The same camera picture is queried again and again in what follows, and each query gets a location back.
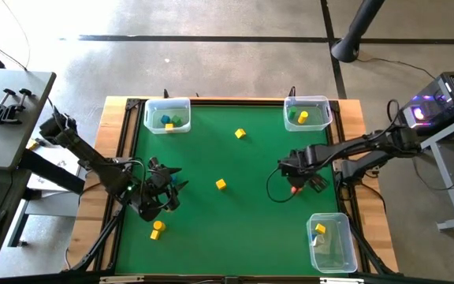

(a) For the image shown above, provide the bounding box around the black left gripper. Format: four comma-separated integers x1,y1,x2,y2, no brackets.
147,156,191,211

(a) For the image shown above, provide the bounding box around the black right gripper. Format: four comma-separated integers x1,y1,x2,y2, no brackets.
277,146,329,194

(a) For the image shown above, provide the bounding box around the clear plastic bin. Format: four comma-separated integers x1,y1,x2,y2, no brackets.
306,212,359,275
143,97,192,135
282,95,333,133

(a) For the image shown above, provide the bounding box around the green table mat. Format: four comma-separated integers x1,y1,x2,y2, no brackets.
115,103,339,276

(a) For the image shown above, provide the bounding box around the black desk beam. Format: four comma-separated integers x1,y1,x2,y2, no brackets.
17,148,86,194

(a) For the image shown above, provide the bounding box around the grey metal stand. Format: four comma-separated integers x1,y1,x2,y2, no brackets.
410,110,454,232

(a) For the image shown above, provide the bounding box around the black floor pole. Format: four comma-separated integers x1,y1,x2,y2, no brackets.
330,0,386,64

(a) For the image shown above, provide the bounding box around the dark desk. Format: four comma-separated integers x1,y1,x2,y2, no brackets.
0,168,29,269

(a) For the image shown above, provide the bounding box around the black desktop computer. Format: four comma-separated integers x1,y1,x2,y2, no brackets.
396,70,454,138

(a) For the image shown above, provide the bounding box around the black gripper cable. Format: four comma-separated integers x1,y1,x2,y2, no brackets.
266,167,295,204

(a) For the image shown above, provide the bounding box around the black frame strut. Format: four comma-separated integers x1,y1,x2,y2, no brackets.
69,204,128,273
348,219,396,275

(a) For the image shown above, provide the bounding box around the black floor cable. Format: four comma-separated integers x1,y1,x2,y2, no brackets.
355,57,437,80

